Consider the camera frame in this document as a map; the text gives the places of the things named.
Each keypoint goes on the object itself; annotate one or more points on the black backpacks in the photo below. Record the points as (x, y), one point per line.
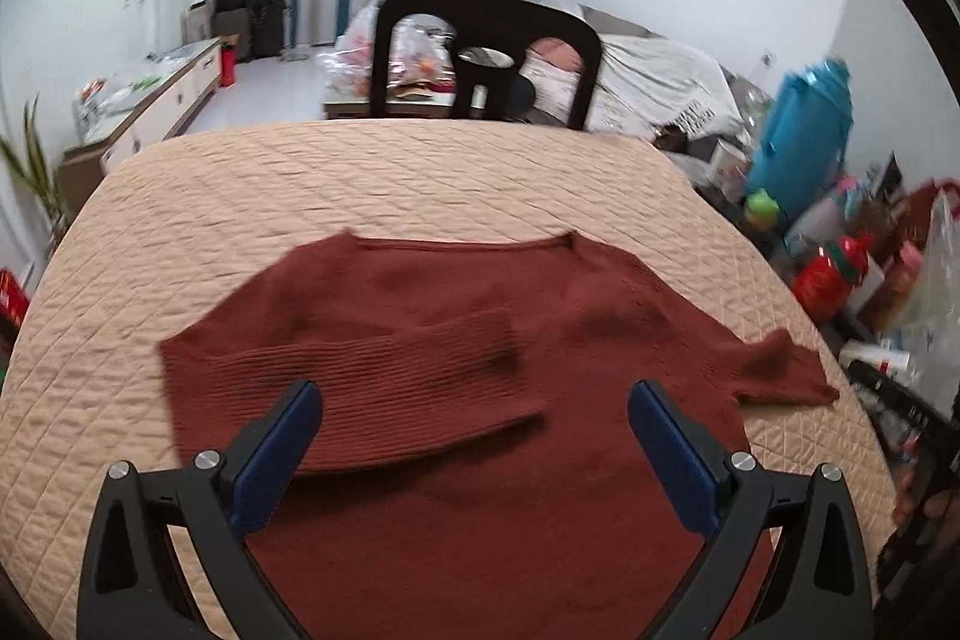
(251, 10)

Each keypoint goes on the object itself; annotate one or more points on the blue thermos jug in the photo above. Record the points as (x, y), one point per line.
(799, 138)

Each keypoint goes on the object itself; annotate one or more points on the red canister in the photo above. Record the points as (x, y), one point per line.
(825, 280)

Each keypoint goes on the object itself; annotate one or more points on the small side table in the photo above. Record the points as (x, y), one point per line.
(349, 106)

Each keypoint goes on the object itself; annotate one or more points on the plastic bag of snacks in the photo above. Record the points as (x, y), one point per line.
(356, 40)

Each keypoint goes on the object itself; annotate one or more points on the white low cabinet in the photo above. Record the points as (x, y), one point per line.
(172, 100)

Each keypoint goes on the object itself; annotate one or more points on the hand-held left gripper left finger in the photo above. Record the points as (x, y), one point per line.
(281, 441)

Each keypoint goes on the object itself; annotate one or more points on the dark red bag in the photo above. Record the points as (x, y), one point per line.
(922, 205)

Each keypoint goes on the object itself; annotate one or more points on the green frog cup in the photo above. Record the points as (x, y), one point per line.
(760, 209)

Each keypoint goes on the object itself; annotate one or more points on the beige quilted table cover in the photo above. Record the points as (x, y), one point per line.
(300, 183)

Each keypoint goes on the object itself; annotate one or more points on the clear plastic bag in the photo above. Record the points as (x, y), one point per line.
(934, 295)

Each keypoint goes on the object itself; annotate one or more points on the green potted plant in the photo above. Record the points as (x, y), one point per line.
(37, 175)

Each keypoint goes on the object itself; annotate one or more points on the red box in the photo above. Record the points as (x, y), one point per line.
(11, 299)

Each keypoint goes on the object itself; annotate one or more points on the black chair with cutout back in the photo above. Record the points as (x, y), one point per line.
(390, 55)

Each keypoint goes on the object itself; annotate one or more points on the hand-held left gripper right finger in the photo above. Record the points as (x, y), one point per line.
(671, 445)

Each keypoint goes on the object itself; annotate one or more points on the rust red knit sweater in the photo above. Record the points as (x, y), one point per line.
(525, 347)

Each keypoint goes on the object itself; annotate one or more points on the printed white mug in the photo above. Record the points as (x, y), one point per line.
(727, 160)

